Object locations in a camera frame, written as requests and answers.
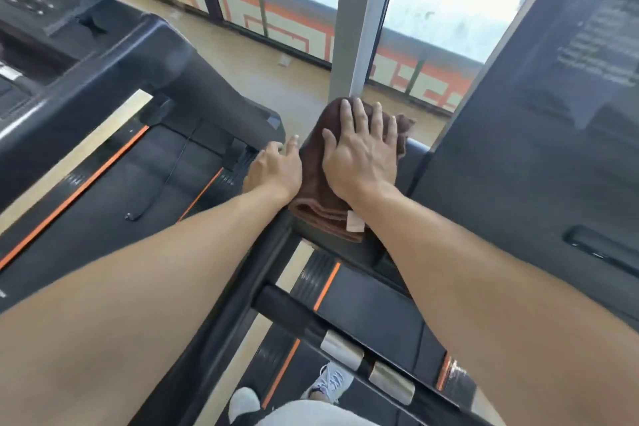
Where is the person's left hand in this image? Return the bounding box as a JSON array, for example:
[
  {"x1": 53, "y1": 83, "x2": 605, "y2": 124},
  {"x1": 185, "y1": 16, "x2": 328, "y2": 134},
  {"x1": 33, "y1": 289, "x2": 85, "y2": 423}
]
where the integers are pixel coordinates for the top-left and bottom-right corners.
[{"x1": 242, "y1": 134, "x2": 304, "y2": 204}]

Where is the person's right hand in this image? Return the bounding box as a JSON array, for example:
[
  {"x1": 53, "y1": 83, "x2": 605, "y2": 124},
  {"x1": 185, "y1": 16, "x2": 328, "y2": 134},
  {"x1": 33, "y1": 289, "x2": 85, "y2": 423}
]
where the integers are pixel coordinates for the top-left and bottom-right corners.
[{"x1": 321, "y1": 97, "x2": 400, "y2": 210}]

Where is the brown microfibre cloth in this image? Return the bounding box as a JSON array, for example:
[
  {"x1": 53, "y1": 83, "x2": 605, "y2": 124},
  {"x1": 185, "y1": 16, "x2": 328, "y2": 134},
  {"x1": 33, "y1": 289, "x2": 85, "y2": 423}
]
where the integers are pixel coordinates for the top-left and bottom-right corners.
[{"x1": 288, "y1": 97, "x2": 417, "y2": 245}]

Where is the black treadmill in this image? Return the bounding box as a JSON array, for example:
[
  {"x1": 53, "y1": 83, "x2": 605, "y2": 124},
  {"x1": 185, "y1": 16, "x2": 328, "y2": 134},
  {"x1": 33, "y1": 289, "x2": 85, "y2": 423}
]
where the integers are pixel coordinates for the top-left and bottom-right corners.
[
  {"x1": 0, "y1": 0, "x2": 287, "y2": 315},
  {"x1": 129, "y1": 0, "x2": 639, "y2": 426}
]

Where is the person's left forearm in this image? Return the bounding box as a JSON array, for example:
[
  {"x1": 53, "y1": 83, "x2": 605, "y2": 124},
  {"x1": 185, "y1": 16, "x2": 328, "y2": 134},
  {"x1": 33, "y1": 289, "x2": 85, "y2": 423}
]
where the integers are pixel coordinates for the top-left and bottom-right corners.
[{"x1": 0, "y1": 186, "x2": 296, "y2": 426}]

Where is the person's right forearm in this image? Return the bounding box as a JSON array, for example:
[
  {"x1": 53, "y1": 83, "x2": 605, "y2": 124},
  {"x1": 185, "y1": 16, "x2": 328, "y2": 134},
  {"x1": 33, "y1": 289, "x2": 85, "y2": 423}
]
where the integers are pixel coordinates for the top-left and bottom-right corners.
[{"x1": 349, "y1": 186, "x2": 639, "y2": 426}]

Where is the person's right grey shoe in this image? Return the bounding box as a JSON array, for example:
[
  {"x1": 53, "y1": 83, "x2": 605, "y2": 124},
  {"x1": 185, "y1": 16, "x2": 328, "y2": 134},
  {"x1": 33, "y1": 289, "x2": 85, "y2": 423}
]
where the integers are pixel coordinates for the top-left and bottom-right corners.
[{"x1": 301, "y1": 360, "x2": 356, "y2": 405}]

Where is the person's grey shoe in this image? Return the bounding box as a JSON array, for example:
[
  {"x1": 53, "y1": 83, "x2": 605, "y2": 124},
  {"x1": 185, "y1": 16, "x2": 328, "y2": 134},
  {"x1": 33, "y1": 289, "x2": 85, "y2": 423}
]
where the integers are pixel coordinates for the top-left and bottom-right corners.
[
  {"x1": 301, "y1": 360, "x2": 356, "y2": 405},
  {"x1": 228, "y1": 387, "x2": 262, "y2": 425}
]

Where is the person's left grey shoe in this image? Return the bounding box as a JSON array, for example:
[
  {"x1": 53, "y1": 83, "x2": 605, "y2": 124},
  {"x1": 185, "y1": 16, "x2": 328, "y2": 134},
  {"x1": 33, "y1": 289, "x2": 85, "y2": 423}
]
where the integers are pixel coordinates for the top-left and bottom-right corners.
[{"x1": 228, "y1": 387, "x2": 262, "y2": 425}]

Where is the person's grey shirt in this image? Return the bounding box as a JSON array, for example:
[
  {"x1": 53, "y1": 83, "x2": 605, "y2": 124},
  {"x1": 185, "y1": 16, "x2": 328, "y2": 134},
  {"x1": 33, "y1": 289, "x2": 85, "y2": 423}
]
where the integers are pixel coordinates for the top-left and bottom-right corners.
[{"x1": 254, "y1": 399, "x2": 396, "y2": 426}]

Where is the orange patterned parapet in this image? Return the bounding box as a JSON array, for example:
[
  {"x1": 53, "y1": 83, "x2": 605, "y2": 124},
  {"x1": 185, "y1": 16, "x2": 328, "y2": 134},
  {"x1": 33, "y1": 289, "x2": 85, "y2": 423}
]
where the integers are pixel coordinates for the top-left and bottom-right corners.
[{"x1": 99, "y1": 0, "x2": 483, "y2": 115}]

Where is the white column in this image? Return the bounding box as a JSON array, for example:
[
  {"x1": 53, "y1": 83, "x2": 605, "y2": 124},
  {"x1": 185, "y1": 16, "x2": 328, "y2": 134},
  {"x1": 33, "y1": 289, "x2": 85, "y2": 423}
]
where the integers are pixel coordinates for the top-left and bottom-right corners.
[{"x1": 327, "y1": 0, "x2": 406, "y2": 103}]

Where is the black cord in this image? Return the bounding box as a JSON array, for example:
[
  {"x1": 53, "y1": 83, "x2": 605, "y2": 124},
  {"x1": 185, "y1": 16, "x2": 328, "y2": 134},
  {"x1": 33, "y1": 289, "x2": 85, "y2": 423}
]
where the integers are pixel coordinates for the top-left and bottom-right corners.
[{"x1": 124, "y1": 133, "x2": 194, "y2": 222}]

